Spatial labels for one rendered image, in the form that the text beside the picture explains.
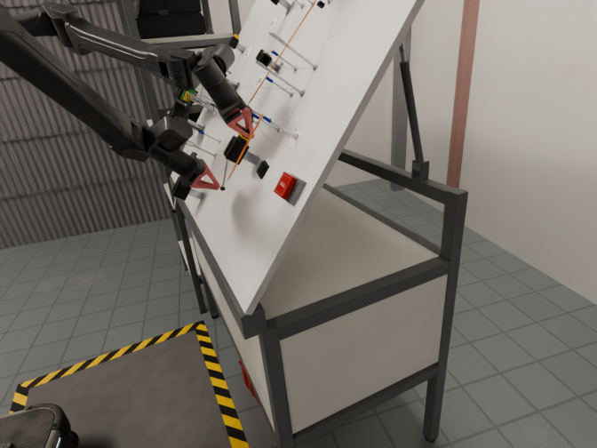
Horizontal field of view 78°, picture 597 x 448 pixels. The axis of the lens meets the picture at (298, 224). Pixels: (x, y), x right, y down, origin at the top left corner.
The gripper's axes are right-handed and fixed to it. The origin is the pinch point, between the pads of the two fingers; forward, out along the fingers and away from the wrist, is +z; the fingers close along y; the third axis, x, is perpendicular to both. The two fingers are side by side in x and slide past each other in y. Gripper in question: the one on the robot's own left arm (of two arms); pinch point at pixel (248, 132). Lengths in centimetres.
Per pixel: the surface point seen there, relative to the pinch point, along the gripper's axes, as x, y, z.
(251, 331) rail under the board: 24, -38, 24
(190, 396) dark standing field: 88, 15, 91
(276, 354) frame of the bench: 24, -38, 34
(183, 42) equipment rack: 2, 94, -16
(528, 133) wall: -136, 66, 121
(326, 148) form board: -11.7, -27.0, 2.0
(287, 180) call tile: -1.3, -27.1, 3.2
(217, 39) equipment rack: -11, 96, -9
